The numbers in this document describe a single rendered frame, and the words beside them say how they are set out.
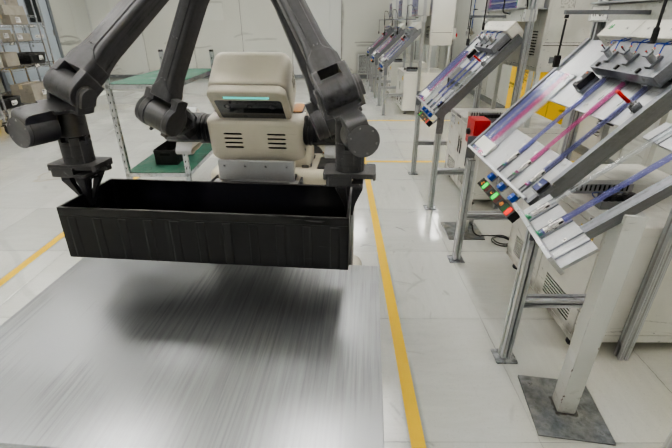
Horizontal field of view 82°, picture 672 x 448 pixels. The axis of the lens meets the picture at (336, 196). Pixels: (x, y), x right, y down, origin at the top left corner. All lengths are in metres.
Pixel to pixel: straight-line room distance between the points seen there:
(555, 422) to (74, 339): 1.53
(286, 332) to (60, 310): 0.45
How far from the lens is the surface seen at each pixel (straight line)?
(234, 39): 10.37
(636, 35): 1.88
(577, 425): 1.80
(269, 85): 1.02
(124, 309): 0.88
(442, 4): 6.12
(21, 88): 7.38
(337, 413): 0.63
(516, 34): 2.95
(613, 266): 1.42
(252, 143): 1.13
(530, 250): 1.59
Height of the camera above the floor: 1.31
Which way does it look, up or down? 24 degrees down
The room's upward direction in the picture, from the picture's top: straight up
